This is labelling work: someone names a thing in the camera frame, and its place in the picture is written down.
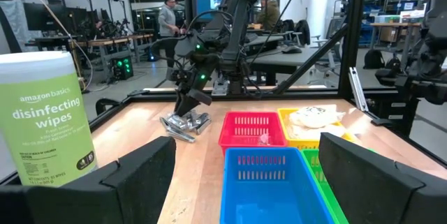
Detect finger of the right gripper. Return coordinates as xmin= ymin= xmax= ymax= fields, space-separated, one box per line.
xmin=182 ymin=95 xmax=200 ymax=116
xmin=174 ymin=94 xmax=186 ymax=117

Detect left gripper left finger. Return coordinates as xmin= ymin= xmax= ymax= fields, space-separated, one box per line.
xmin=101 ymin=135 xmax=177 ymax=224

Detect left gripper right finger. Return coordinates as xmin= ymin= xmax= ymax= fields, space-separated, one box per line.
xmin=318 ymin=132 xmax=425 ymax=224

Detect silver nail clipper bag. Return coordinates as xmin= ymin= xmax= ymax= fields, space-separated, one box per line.
xmin=257 ymin=133 xmax=272 ymax=147
xmin=166 ymin=111 xmax=196 ymax=130
xmin=193 ymin=112 xmax=212 ymax=136
xmin=159 ymin=116 xmax=196 ymax=144

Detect white cotton pads bag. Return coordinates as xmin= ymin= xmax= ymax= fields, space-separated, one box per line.
xmin=288 ymin=105 xmax=346 ymax=129
xmin=284 ymin=122 xmax=350 ymax=140

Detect green plastic basket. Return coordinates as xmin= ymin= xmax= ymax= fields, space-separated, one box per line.
xmin=300 ymin=147 xmax=376 ymax=224

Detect red plastic basket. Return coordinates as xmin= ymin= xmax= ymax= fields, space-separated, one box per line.
xmin=218 ymin=111 xmax=288 ymax=157

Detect black computer green lights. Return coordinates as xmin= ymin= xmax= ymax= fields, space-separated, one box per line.
xmin=111 ymin=55 xmax=134 ymax=81

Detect person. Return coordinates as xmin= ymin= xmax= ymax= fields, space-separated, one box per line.
xmin=157 ymin=0 xmax=186 ymax=68
xmin=92 ymin=20 xmax=105 ymax=40
xmin=256 ymin=0 xmax=281 ymax=31

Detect yellow plastic basket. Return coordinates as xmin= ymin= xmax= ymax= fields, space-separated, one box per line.
xmin=277 ymin=107 xmax=357 ymax=151

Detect black cabinet with stickers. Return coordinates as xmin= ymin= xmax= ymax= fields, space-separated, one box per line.
xmin=366 ymin=89 xmax=420 ymax=137

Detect grey office desk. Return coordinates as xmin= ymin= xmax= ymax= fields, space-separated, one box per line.
xmin=244 ymin=44 xmax=338 ymax=86

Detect blue plastic basket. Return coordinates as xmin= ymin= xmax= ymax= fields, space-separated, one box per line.
xmin=219 ymin=147 xmax=336 ymax=224

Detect long wooden workbench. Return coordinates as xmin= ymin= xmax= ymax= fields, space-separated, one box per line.
xmin=34 ymin=33 xmax=154 ymax=65

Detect black computer mouse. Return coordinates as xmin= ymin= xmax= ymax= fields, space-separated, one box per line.
xmin=281 ymin=45 xmax=303 ymax=55

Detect green disinfecting wipes canister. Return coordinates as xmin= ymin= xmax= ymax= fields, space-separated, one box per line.
xmin=0 ymin=50 xmax=98 ymax=187

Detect black backpack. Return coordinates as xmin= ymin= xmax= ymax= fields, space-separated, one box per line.
xmin=362 ymin=49 xmax=386 ymax=70
xmin=385 ymin=56 xmax=402 ymax=71

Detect black mechanical stand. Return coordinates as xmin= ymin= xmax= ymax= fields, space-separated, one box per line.
xmin=374 ymin=0 xmax=447 ymax=106

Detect brown cardboard box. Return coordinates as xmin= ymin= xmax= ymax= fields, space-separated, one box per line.
xmin=379 ymin=27 xmax=400 ymax=43

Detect wooden side table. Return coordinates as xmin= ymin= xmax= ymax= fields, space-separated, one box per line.
xmin=369 ymin=21 xmax=423 ymax=73

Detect grey tarp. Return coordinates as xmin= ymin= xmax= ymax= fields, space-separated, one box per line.
xmin=0 ymin=0 xmax=29 ymax=54

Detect black curved bracket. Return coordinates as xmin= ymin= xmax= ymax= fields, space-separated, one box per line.
xmin=94 ymin=97 xmax=122 ymax=117

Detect silver metal bracket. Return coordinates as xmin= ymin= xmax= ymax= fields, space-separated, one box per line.
xmin=348 ymin=66 xmax=369 ymax=113

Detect black aluminium rig frame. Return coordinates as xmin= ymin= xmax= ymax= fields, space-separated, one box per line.
xmin=0 ymin=0 xmax=447 ymax=186

